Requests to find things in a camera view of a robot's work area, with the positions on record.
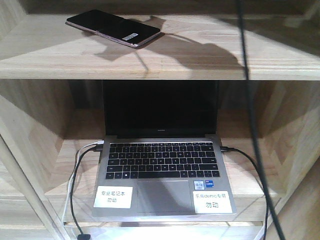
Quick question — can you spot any black smartphone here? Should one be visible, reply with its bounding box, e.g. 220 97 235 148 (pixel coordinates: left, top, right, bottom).
66 9 161 48

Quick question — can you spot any silver laptop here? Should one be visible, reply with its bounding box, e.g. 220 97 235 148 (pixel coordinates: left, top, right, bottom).
92 80 236 217

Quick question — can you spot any wooden shelf unit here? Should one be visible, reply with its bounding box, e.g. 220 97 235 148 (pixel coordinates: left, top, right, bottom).
0 0 320 240

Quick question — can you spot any white laptop cable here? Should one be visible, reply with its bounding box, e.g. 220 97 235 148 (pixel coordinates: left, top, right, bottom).
61 140 105 240

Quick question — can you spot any black left laptop cable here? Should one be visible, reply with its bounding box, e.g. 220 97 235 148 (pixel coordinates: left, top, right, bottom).
68 144 103 240

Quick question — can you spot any black laptop cable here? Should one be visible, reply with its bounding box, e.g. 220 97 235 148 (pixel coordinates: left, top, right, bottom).
220 146 270 240
68 144 103 240

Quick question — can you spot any black right laptop cable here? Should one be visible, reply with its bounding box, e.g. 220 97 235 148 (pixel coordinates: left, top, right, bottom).
220 146 270 240

